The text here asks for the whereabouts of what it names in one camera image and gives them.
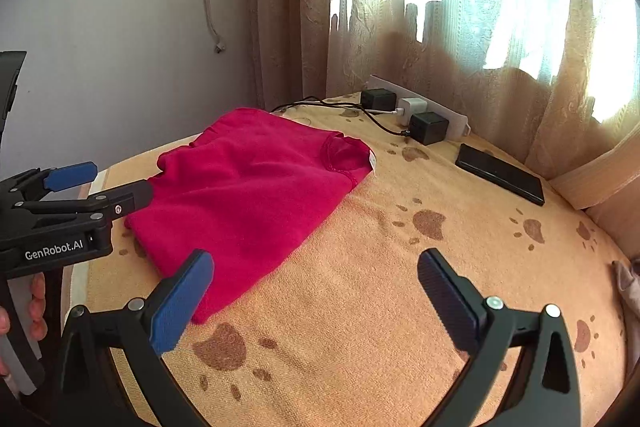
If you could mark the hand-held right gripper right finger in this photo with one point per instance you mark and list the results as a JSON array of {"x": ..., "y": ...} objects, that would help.
[{"x": 447, "y": 302}]

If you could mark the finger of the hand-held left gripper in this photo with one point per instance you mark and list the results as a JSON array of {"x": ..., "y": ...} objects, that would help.
[
  {"x": 70, "y": 174},
  {"x": 130, "y": 199}
]

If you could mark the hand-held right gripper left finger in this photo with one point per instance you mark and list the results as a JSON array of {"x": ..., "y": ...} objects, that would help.
[{"x": 182, "y": 302}]

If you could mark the red long-sleeved shirt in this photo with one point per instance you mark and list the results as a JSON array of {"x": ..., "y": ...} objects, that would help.
[{"x": 250, "y": 197}]

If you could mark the person's left hand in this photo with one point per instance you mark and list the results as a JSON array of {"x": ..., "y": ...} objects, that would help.
[{"x": 39, "y": 307}]

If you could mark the yellow paw-print blanket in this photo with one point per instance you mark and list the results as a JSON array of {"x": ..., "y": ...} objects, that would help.
[{"x": 400, "y": 282}]

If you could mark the black smartphone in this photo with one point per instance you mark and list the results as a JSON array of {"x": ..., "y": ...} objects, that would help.
[{"x": 500, "y": 174}]

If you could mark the black power adapter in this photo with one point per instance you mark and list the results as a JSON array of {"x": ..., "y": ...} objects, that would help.
[
  {"x": 430, "y": 127},
  {"x": 378, "y": 99}
]

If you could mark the white power strip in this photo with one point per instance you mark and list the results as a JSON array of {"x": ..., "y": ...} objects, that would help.
[{"x": 457, "y": 122}]

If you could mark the taupe garment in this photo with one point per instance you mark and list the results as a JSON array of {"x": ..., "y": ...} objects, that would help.
[{"x": 629, "y": 282}]

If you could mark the white power adapter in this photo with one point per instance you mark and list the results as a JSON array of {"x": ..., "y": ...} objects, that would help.
[{"x": 412, "y": 107}]

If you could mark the beige embroidered curtain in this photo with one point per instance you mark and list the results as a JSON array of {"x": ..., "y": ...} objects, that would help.
[{"x": 300, "y": 7}]

